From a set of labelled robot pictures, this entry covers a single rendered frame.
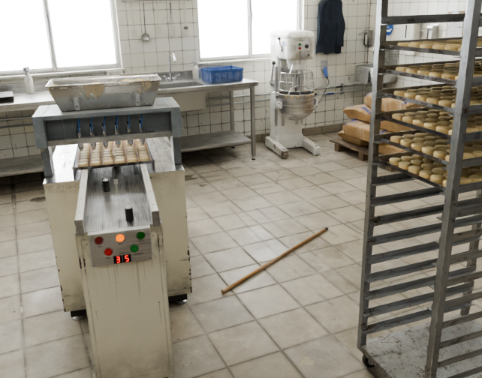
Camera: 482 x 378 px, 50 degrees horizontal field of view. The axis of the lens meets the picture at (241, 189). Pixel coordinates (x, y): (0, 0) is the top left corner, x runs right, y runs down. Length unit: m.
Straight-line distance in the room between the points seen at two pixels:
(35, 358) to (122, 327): 0.74
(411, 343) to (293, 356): 0.57
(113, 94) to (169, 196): 0.61
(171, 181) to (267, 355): 1.03
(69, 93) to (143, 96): 0.36
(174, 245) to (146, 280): 0.74
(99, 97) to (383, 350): 1.83
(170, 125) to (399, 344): 1.57
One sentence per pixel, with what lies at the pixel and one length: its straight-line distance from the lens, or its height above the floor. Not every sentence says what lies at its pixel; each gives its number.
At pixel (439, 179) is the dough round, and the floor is 1.06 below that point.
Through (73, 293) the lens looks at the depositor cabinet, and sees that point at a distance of 3.02.
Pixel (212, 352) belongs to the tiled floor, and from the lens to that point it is 2.74.
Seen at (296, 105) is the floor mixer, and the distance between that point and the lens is 5.78.
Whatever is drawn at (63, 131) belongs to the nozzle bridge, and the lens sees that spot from 2.78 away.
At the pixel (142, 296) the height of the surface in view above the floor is 0.52.
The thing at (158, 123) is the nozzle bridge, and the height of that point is 1.08.
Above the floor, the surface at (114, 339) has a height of 0.33.
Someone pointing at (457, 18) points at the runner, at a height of 1.59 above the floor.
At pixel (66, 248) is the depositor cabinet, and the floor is 0.47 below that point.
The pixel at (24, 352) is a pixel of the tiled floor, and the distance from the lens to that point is 3.00.
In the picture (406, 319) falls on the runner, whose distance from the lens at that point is 2.64.
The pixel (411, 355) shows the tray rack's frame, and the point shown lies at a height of 0.15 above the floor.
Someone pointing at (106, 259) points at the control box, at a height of 0.72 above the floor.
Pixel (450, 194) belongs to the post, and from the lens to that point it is 1.83.
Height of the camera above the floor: 1.65
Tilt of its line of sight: 20 degrees down
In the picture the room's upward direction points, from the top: 2 degrees counter-clockwise
